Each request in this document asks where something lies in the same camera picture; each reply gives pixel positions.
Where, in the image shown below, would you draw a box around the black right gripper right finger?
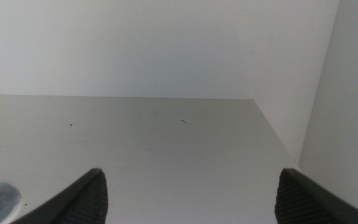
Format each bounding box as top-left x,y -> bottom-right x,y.
274,167 -> 358,224

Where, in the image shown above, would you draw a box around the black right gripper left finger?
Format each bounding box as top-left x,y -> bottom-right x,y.
10,167 -> 109,224

